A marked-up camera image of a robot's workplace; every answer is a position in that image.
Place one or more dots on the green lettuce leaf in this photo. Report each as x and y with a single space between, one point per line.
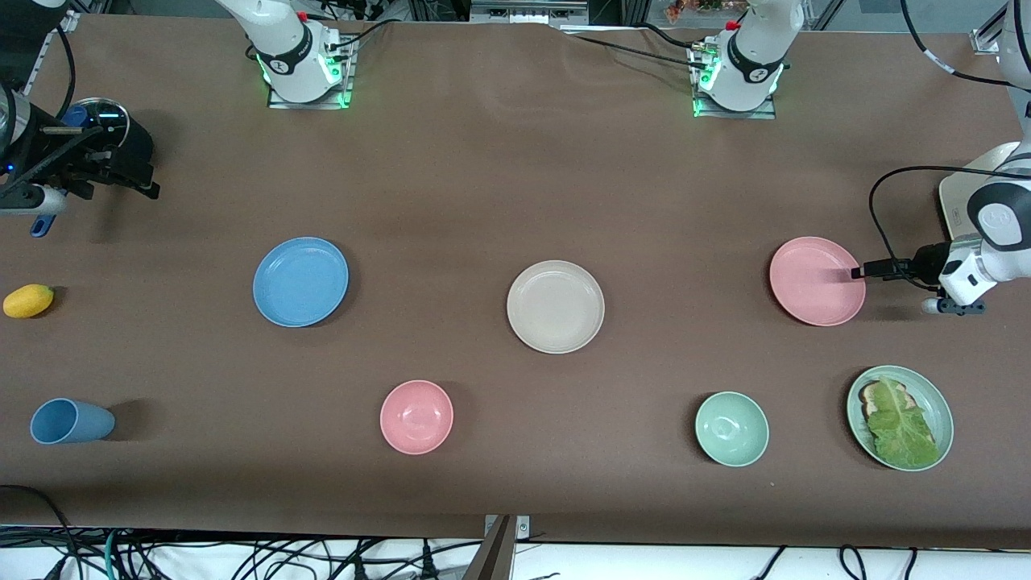
900 433

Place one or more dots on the dark metal pole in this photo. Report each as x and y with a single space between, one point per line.
493 556

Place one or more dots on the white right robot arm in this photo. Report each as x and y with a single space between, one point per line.
286 48

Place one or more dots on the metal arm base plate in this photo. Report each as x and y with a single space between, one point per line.
765 113
338 101

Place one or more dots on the beige plate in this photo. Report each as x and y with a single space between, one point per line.
556 306

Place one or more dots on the aluminium frame profile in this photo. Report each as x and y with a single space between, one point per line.
52 44
987 39

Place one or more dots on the blue cup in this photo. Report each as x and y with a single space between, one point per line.
68 421

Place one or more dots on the blue plate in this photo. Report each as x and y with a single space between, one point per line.
300 282

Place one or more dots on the green plate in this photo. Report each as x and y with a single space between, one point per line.
937 403

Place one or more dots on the table cover cloth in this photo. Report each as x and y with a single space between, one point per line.
515 177

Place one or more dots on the glass lid blue knob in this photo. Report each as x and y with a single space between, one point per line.
109 119

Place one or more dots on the toast bread slice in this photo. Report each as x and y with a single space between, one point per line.
868 395

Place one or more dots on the small green bowl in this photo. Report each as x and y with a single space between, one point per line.
731 428

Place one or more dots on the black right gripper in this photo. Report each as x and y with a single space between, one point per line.
129 150

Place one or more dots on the pink plate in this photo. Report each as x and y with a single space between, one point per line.
813 282

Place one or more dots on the aluminium frame bar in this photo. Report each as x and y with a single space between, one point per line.
527 11

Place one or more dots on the yellow toy fruit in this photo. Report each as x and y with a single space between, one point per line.
28 300

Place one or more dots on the grey metal bracket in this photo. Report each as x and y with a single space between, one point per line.
523 528

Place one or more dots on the small pink bowl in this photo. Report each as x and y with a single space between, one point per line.
416 417

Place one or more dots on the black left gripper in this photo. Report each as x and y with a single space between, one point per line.
929 262

